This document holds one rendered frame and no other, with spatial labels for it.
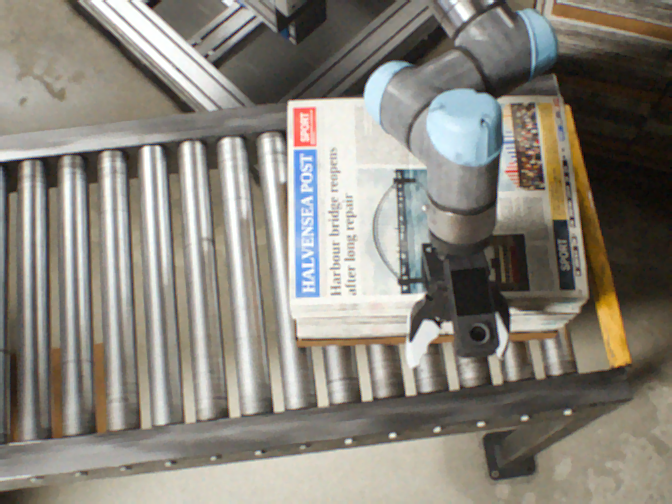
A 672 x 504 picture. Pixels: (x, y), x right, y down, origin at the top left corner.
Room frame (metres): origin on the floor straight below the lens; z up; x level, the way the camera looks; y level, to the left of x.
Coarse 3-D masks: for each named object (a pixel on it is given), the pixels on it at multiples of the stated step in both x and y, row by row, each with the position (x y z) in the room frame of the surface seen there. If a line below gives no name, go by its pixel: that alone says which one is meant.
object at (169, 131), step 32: (352, 96) 0.73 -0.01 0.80; (512, 96) 0.74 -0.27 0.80; (64, 128) 0.66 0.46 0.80; (96, 128) 0.66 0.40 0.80; (128, 128) 0.66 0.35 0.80; (160, 128) 0.66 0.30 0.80; (192, 128) 0.66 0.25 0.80; (224, 128) 0.66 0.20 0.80; (256, 128) 0.67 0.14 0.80; (0, 160) 0.60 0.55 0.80; (96, 160) 0.62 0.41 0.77; (128, 160) 0.63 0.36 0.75; (256, 160) 0.66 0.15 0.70
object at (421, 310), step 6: (426, 294) 0.30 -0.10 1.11; (420, 300) 0.30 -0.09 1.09; (426, 300) 0.29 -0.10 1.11; (414, 306) 0.29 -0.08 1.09; (420, 306) 0.29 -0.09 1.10; (426, 306) 0.29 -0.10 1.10; (414, 312) 0.28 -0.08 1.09; (420, 312) 0.28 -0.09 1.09; (426, 312) 0.28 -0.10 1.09; (414, 318) 0.28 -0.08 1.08; (420, 318) 0.28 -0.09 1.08; (426, 318) 0.28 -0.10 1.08; (432, 318) 0.28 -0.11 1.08; (414, 324) 0.27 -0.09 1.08; (420, 324) 0.27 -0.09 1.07; (414, 330) 0.27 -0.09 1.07; (408, 336) 0.26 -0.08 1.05; (414, 336) 0.26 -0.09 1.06
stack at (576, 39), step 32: (544, 0) 1.23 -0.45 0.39; (576, 0) 1.03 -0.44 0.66; (608, 0) 1.02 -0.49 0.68; (640, 0) 1.01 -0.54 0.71; (576, 32) 1.02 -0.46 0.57; (608, 32) 1.01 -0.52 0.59; (576, 64) 1.02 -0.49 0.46; (608, 64) 1.00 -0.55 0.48; (640, 64) 0.99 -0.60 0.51; (576, 96) 1.02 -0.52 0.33; (608, 96) 1.00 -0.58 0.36; (576, 128) 1.01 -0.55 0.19; (608, 128) 0.99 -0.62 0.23; (640, 128) 0.98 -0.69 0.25; (640, 160) 0.96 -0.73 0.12
